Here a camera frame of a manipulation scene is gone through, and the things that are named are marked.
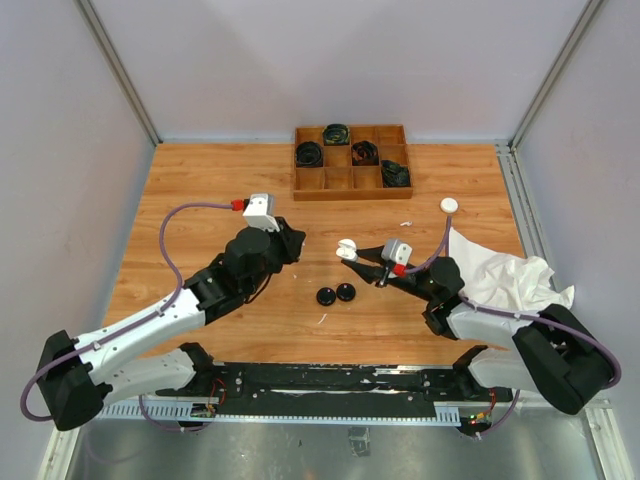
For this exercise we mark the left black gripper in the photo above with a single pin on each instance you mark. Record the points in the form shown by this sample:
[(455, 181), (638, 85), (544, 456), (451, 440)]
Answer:
[(291, 240)]

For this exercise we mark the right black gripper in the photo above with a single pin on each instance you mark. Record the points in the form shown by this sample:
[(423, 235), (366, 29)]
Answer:
[(368, 272)]

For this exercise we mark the white charging case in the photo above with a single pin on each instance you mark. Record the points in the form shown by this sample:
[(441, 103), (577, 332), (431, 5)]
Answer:
[(347, 250), (449, 205)]

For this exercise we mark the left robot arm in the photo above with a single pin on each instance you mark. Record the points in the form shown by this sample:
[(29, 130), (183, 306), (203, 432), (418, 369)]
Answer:
[(79, 376)]

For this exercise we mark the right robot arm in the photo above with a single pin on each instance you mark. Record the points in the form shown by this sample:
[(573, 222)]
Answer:
[(548, 352)]

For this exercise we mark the wooden compartment tray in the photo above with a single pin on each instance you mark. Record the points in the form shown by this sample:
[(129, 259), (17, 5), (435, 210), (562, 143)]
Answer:
[(342, 162)]

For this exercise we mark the crumpled white cloth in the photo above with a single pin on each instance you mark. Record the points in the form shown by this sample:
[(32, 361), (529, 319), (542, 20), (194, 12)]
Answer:
[(503, 280)]

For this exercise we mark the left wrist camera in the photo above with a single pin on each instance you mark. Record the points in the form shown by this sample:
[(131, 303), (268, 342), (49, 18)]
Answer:
[(259, 212)]

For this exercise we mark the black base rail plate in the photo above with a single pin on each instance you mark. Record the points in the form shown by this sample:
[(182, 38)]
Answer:
[(326, 390)]

